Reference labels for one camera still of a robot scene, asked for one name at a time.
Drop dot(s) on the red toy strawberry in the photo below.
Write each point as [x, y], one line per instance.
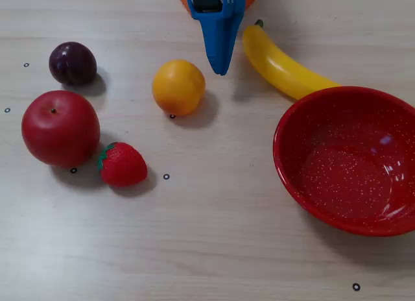
[122, 166]

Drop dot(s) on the yellow toy banana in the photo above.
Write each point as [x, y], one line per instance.
[275, 65]

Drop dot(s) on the red speckled bowl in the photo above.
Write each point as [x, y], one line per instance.
[343, 171]

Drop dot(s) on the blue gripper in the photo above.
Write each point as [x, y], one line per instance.
[218, 25]

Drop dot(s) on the dark purple toy plum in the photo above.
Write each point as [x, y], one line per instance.
[72, 63]

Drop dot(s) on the yellow-orange toy fruit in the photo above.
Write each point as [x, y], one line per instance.
[178, 87]

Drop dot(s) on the red toy apple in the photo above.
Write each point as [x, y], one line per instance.
[60, 129]

